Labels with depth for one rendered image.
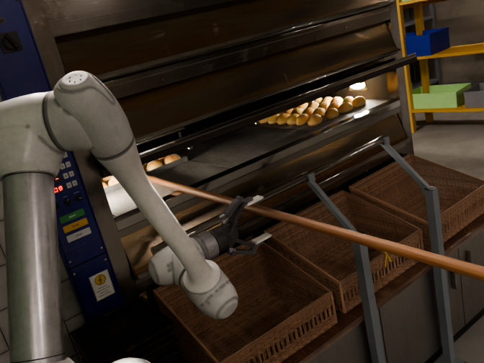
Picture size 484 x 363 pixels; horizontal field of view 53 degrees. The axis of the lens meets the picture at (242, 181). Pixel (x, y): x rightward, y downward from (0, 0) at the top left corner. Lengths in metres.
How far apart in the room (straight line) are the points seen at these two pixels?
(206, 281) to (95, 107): 0.53
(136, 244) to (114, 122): 1.05
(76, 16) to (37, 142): 0.90
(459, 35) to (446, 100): 2.63
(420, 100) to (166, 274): 5.44
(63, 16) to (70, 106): 0.89
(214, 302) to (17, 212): 0.53
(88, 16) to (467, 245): 2.02
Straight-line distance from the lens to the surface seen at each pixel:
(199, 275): 1.27
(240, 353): 1.82
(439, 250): 2.37
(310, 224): 1.46
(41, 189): 1.08
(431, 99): 6.46
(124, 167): 1.13
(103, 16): 1.94
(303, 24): 2.40
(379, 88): 3.08
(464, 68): 8.92
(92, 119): 1.03
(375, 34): 2.87
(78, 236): 1.90
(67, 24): 1.89
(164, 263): 1.40
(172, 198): 2.06
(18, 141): 1.08
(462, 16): 8.81
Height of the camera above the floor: 1.80
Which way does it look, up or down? 18 degrees down
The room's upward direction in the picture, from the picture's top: 13 degrees counter-clockwise
